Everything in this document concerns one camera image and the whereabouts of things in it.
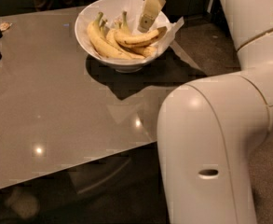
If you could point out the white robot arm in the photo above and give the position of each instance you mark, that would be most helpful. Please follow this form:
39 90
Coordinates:
207 128

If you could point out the middle yellow banana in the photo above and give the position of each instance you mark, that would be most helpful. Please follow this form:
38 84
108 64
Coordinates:
118 52

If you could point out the small crumpled wrapper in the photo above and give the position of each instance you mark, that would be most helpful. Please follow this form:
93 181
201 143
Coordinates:
4 26

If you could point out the lower right yellow banana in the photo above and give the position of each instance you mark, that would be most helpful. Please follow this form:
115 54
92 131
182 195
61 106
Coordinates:
145 51

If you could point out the large left yellow banana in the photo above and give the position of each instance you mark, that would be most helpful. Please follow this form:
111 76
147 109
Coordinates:
99 42

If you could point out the spotted yellow banana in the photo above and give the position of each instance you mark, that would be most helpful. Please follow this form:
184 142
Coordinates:
140 40

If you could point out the white paper liner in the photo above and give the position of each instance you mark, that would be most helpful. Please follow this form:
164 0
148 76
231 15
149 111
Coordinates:
173 31

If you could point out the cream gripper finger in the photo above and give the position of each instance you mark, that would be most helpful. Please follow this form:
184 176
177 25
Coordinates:
151 9

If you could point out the white ceramic bowl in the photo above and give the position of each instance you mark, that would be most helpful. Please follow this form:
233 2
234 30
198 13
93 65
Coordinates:
123 25

